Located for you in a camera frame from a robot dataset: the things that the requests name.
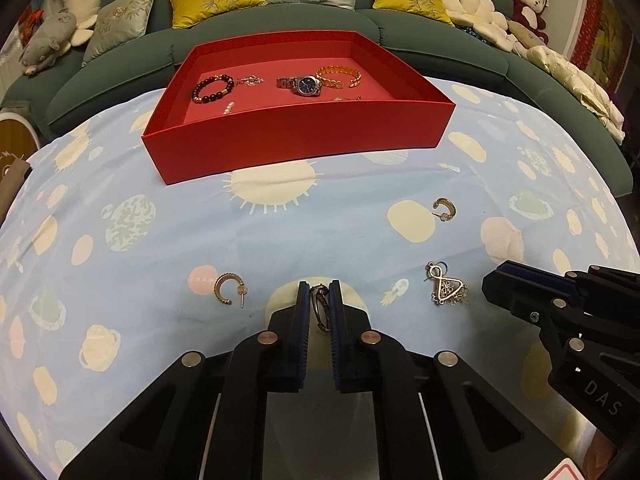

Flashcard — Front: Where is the gold hoop earring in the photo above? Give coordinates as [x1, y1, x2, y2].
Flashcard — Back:
[213, 272, 248, 309]
[432, 197, 457, 222]

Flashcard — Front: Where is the dark ring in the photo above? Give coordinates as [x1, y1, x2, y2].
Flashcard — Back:
[309, 284, 332, 334]

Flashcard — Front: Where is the silver blue-dial watch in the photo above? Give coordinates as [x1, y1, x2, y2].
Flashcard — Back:
[276, 75, 322, 98]

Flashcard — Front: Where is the red jewelry tray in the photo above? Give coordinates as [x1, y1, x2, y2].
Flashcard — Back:
[142, 30, 456, 184]

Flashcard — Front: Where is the silver triangle pendant earring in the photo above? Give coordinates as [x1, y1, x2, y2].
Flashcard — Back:
[425, 261, 468, 306]

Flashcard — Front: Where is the blue patterned tablecloth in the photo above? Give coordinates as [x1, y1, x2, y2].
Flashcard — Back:
[1, 80, 639, 479]

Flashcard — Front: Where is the cream puffy blanket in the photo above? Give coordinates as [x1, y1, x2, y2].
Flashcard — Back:
[525, 44, 625, 145]

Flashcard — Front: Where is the red monkey plush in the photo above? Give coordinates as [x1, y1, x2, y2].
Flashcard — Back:
[513, 0, 549, 44]

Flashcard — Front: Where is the white flower cushion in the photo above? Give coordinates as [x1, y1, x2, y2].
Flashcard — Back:
[442, 0, 525, 53]

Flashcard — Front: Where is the silver pendant charm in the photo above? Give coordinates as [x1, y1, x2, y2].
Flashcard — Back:
[235, 75, 264, 87]

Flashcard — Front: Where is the teal sectional sofa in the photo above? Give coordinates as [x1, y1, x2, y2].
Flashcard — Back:
[1, 0, 634, 197]

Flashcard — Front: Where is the left pale blue cushion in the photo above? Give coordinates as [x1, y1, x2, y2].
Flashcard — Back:
[81, 0, 154, 67]

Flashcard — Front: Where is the grey pig plush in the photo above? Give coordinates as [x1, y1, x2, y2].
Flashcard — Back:
[20, 10, 77, 76]

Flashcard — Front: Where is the red wall hanging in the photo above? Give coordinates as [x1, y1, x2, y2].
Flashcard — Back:
[570, 0, 634, 93]

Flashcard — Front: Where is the dark bead bracelet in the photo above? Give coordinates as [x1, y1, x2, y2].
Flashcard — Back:
[191, 72, 236, 105]

